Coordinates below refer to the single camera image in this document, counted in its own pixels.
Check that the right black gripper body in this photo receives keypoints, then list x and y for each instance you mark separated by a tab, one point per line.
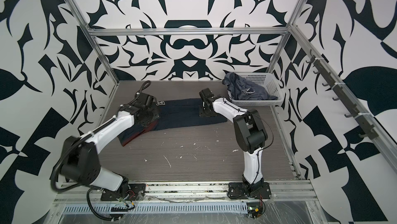
204	111

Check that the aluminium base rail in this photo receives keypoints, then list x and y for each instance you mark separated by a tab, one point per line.
282	190

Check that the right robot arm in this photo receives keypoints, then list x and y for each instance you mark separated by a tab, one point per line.
250	135

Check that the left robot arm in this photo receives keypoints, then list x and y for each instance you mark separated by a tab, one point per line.
79	164

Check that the aluminium frame crossbar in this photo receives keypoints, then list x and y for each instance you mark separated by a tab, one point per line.
187	31

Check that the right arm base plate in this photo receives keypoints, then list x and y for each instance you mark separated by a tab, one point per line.
238	191

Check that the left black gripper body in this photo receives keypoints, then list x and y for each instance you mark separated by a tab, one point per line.
152	115

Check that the small green circuit board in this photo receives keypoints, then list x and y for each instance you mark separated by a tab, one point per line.
255	209

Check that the white slotted cable duct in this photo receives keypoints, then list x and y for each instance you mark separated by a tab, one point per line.
175	208

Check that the navy tank top red trim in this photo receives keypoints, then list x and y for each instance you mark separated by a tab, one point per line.
172	114

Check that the blue-grey tank top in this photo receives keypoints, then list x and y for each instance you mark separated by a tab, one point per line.
242	89

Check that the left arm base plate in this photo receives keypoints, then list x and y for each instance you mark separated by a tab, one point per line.
129	192

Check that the white plastic laundry basket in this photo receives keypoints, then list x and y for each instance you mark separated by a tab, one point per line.
266	81

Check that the wall hook rail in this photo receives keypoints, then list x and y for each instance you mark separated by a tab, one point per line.
356	110

